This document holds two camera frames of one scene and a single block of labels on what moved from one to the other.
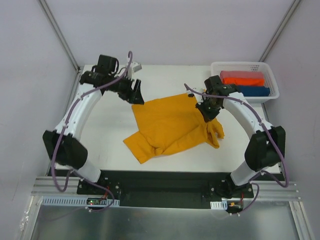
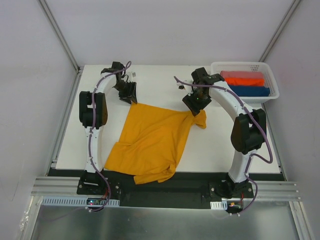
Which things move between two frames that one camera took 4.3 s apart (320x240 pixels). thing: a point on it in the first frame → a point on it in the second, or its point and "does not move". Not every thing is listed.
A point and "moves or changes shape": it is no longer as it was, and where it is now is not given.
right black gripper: x=208 y=111 → x=193 y=104
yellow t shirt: x=166 y=124 moves or changes shape
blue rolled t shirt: x=254 y=91 does not move
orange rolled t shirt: x=244 y=81 does not move
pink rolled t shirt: x=232 y=74 does not move
